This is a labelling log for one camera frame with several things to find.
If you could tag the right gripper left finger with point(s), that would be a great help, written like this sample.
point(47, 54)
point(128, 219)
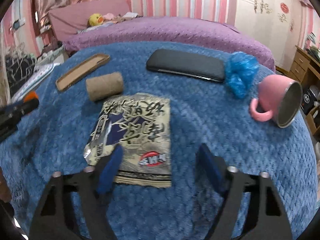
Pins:
point(73, 206)

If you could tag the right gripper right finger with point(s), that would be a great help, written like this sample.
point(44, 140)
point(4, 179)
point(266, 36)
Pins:
point(251, 207)

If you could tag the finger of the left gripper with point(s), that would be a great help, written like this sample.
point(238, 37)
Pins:
point(12, 114)

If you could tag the orange peel piece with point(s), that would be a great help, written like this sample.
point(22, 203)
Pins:
point(30, 96)

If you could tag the small cardboard tube roll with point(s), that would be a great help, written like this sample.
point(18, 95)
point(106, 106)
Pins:
point(104, 86)

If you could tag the beige printed snack packet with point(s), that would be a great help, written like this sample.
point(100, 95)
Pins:
point(140, 123)

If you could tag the blue plastic bag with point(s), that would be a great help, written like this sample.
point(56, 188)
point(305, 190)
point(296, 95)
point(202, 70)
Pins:
point(240, 71)

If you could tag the white perforated rack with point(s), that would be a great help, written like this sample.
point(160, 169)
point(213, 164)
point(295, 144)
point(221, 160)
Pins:
point(42, 72)

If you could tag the pink sofa headboard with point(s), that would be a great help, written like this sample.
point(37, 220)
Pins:
point(67, 21)

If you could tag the blue quilted blanket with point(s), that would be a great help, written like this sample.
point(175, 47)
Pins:
point(53, 138)

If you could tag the pink steel-lined mug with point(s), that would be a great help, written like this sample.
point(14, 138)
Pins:
point(279, 99)

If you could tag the black box under desk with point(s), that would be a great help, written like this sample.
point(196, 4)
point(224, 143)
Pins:
point(310, 96)

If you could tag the yellow duck plush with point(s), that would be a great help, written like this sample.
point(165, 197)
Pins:
point(95, 20)

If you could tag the wooden desk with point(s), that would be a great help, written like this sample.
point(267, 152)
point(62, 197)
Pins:
point(305, 69)

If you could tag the black phone case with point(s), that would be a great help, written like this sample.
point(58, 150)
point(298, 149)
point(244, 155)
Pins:
point(187, 64)

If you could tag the purple dotted bed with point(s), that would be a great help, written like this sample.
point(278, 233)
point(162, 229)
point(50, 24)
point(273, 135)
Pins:
point(213, 35)

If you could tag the white wardrobe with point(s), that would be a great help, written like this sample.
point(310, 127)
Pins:
point(274, 23)

